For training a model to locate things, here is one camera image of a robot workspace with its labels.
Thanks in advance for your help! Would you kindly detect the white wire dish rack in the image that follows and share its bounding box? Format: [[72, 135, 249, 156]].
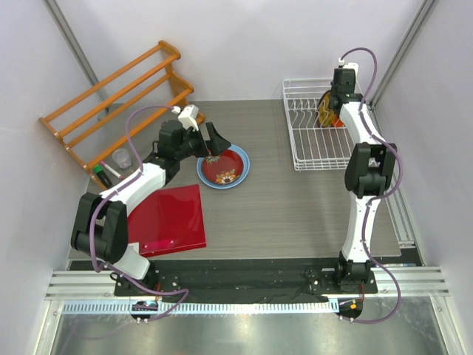
[[282, 78, 367, 171]]

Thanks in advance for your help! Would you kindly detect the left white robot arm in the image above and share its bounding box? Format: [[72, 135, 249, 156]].
[[71, 120, 231, 295]]

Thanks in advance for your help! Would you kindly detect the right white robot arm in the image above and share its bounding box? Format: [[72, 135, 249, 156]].
[[329, 64, 397, 293]]

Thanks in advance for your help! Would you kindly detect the green highlighter marker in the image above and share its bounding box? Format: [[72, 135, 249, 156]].
[[92, 165, 112, 189]]

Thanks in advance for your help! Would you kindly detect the yellow patterned plate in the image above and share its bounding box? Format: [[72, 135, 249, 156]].
[[317, 90, 338, 128]]

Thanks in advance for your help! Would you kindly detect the light blue plate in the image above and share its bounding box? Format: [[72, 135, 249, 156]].
[[197, 144, 251, 189]]

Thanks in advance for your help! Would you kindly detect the orange plate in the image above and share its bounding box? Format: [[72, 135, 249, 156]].
[[332, 117, 344, 128]]

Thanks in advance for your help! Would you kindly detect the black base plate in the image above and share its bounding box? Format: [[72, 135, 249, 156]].
[[113, 258, 378, 305]]

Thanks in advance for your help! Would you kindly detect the white pink pen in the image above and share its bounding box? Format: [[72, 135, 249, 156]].
[[101, 160, 123, 180]]

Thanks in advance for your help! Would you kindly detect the aluminium rail frame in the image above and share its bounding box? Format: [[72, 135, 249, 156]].
[[46, 267, 449, 303]]

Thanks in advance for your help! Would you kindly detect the red acrylic board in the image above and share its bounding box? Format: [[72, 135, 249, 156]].
[[127, 184, 207, 258]]

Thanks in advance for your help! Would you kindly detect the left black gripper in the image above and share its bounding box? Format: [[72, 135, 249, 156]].
[[175, 123, 230, 160]]

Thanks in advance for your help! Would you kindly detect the white slotted cable duct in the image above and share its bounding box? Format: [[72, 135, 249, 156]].
[[62, 299, 339, 315]]

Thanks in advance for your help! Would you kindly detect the red floral plate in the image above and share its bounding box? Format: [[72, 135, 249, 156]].
[[200, 149, 244, 186]]

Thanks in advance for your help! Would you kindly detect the clear plastic cup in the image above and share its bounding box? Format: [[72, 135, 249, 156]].
[[112, 148, 132, 169]]

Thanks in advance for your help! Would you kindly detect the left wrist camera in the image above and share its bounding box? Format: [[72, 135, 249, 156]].
[[171, 104, 199, 131]]

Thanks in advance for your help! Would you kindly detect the orange wooden rack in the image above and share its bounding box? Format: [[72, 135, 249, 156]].
[[38, 40, 194, 190]]

